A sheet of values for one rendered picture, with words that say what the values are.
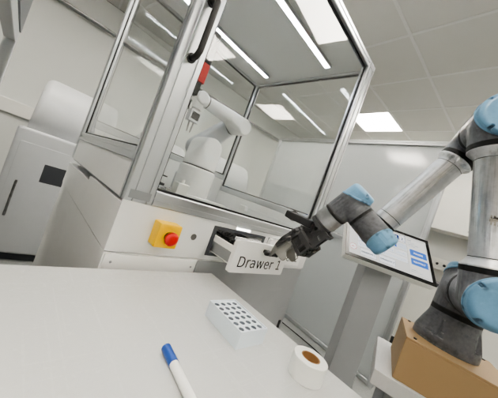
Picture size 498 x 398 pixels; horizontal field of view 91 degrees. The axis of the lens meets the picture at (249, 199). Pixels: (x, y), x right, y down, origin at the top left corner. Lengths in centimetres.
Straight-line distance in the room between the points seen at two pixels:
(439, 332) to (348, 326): 91
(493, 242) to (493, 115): 28
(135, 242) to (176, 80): 46
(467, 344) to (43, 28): 430
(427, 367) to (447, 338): 10
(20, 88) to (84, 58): 79
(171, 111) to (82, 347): 56
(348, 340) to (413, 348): 98
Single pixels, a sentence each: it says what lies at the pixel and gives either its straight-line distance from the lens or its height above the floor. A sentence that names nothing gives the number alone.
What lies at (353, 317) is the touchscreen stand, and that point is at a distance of 173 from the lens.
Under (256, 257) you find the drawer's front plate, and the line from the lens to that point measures 87.
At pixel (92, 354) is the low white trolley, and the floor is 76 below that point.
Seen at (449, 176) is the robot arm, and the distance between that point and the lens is 91.
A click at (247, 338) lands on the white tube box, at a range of 59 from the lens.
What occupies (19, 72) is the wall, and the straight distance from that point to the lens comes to 404.
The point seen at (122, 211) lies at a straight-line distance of 73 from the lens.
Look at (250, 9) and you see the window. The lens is 98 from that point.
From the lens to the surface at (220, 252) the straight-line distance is 87.
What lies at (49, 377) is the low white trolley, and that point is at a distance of 46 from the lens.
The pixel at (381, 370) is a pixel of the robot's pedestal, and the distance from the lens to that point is 84.
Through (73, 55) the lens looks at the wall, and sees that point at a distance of 408.
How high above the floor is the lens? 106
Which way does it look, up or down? level
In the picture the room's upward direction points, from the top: 20 degrees clockwise
